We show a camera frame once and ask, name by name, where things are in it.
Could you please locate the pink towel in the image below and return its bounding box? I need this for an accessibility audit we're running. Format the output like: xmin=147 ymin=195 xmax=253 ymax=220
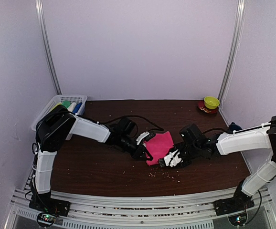
xmin=144 ymin=131 xmax=174 ymax=166

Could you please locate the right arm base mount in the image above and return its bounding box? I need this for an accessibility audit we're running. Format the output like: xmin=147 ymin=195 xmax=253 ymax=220
xmin=213 ymin=198 xmax=255 ymax=216

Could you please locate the circuit board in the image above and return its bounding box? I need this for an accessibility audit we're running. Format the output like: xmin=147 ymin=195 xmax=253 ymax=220
xmin=228 ymin=213 xmax=248 ymax=227
xmin=36 ymin=212 xmax=57 ymax=228

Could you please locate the left aluminium frame post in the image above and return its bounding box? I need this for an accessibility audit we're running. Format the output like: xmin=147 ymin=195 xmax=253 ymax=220
xmin=35 ymin=0 xmax=62 ymax=94

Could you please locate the cream rolled towel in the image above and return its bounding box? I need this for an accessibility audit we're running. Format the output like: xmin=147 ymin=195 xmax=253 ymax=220
xmin=67 ymin=103 xmax=77 ymax=112

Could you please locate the dark red plate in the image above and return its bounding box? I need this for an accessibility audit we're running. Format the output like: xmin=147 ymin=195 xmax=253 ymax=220
xmin=197 ymin=101 xmax=219 ymax=114

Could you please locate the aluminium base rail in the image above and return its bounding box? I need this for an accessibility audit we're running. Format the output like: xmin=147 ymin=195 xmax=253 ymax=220
xmin=2 ymin=188 xmax=276 ymax=229

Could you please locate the blue rolled towel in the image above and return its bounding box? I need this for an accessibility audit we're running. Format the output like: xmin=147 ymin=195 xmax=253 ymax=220
xmin=72 ymin=103 xmax=82 ymax=113

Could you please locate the dark blue cup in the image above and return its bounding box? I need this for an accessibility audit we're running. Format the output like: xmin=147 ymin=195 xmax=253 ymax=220
xmin=228 ymin=122 xmax=242 ymax=132

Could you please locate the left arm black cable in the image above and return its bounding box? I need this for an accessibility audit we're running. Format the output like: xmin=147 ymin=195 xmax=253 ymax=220
xmin=102 ymin=115 xmax=165 ymax=131

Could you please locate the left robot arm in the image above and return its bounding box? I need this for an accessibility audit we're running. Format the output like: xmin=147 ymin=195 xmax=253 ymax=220
xmin=32 ymin=105 xmax=153 ymax=212

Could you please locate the right aluminium frame post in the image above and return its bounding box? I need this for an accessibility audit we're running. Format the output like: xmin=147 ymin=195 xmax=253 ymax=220
xmin=218 ymin=0 xmax=246 ymax=103

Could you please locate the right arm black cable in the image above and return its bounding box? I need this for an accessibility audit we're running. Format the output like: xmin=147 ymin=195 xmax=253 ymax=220
xmin=244 ymin=190 xmax=264 ymax=222

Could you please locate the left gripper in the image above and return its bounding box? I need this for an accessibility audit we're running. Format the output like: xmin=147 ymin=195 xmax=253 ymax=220
xmin=118 ymin=134 xmax=152 ymax=160

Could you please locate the white plastic basket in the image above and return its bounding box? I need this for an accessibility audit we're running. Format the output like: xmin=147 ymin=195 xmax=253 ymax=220
xmin=31 ymin=94 xmax=87 ymax=131

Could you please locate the right circuit board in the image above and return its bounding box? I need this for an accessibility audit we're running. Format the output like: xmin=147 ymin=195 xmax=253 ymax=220
xmin=228 ymin=213 xmax=248 ymax=227

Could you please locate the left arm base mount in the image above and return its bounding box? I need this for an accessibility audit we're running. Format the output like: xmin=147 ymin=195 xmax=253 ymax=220
xmin=29 ymin=199 xmax=71 ymax=217

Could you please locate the lime green bowl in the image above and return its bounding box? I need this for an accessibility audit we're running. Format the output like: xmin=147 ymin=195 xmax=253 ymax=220
xmin=204 ymin=96 xmax=220 ymax=109

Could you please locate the aluminium frame post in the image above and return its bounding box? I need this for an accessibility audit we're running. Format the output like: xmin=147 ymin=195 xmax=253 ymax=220
xmin=35 ymin=0 xmax=62 ymax=94
xmin=218 ymin=0 xmax=246 ymax=103

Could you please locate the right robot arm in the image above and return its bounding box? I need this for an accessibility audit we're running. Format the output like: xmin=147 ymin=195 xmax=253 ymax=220
xmin=159 ymin=115 xmax=276 ymax=211

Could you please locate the left circuit board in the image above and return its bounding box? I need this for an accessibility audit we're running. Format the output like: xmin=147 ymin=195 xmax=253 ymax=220
xmin=36 ymin=212 xmax=57 ymax=228

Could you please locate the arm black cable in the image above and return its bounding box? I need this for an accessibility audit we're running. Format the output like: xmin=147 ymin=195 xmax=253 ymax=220
xmin=244 ymin=190 xmax=264 ymax=222
xmin=102 ymin=115 xmax=165 ymax=131

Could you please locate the green rolled towel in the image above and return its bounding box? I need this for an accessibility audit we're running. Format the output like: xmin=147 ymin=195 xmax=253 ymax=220
xmin=62 ymin=101 xmax=71 ymax=109

